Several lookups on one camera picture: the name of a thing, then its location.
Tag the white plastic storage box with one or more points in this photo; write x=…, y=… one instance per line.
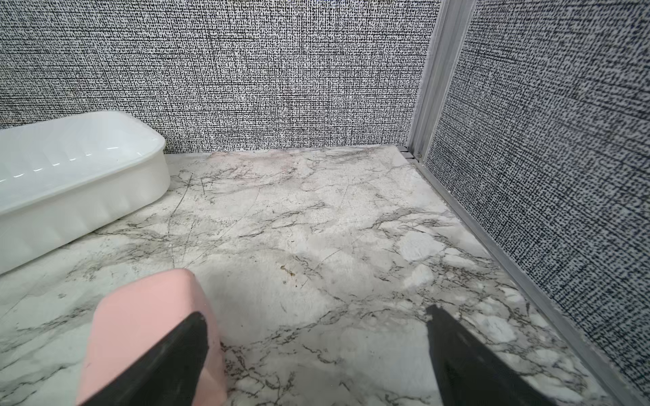
x=64, y=178

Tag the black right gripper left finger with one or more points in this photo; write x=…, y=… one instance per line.
x=167, y=374

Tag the aluminium frame corner post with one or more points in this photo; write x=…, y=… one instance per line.
x=443, y=51

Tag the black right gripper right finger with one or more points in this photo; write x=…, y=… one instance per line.
x=469, y=373

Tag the pink pencil sharpener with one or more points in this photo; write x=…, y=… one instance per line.
x=132, y=319

